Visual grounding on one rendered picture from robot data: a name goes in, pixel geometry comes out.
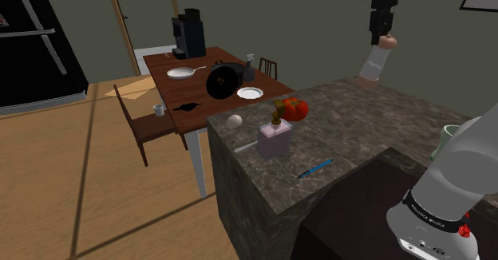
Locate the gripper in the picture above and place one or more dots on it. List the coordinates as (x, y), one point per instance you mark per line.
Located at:
(383, 2)

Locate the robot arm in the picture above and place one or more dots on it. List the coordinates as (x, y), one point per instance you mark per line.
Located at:
(455, 166)

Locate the brown wooden chair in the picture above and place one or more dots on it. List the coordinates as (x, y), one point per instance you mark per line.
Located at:
(149, 127)
(268, 68)

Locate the red tomato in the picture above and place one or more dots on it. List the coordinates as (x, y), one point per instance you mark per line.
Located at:
(297, 109)

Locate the pale green mug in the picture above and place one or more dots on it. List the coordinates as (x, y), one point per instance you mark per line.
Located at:
(442, 138)

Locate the pink soap dispenser gold pump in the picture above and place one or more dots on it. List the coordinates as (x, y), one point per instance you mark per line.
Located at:
(274, 140)

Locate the blue pen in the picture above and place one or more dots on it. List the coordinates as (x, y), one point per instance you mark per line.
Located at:
(315, 168)

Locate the white egg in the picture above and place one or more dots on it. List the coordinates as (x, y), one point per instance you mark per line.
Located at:
(234, 121)

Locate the silver knife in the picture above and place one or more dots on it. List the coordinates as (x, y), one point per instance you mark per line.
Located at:
(245, 147)

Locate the brown dining table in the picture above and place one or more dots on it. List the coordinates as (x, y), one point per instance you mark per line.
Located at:
(186, 92)

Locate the black refrigerator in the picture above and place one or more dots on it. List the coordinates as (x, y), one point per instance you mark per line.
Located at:
(27, 64)

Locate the door with wooden frame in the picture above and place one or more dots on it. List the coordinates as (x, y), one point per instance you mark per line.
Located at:
(148, 14)

